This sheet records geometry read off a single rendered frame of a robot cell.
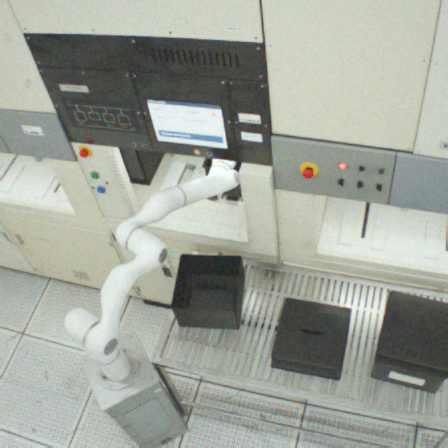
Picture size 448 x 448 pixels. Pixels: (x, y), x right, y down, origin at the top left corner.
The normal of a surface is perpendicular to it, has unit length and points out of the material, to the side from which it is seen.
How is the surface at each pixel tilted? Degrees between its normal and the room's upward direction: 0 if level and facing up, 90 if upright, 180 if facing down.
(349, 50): 90
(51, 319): 0
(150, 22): 92
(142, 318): 0
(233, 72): 90
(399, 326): 0
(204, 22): 92
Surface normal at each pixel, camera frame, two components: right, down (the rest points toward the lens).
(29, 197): -0.12, -0.60
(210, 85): -0.28, 0.79
